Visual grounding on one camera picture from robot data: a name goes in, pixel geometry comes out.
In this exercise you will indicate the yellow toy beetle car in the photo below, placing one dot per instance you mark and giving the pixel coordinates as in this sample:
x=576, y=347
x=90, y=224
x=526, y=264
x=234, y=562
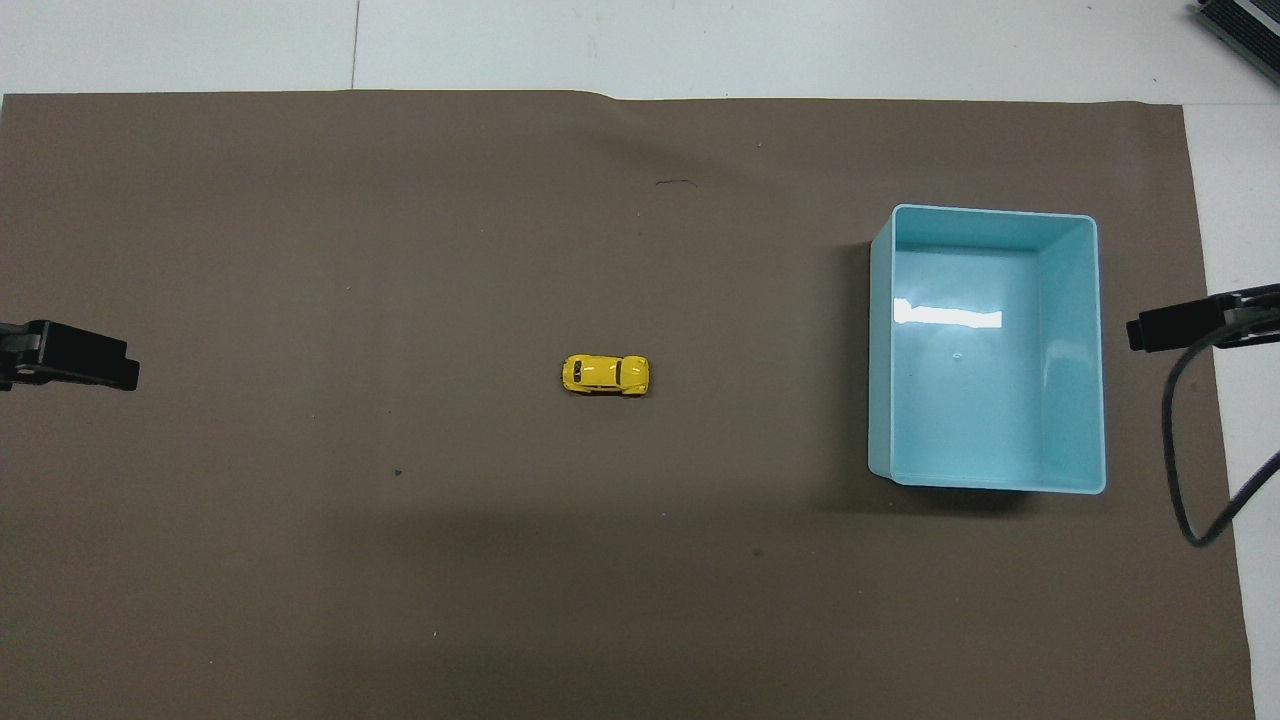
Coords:
x=600, y=375

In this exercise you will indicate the light blue plastic bin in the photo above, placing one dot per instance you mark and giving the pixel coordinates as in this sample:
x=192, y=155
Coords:
x=985, y=400

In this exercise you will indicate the grey ribbed box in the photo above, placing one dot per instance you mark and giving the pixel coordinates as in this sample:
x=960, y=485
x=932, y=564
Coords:
x=1245, y=22

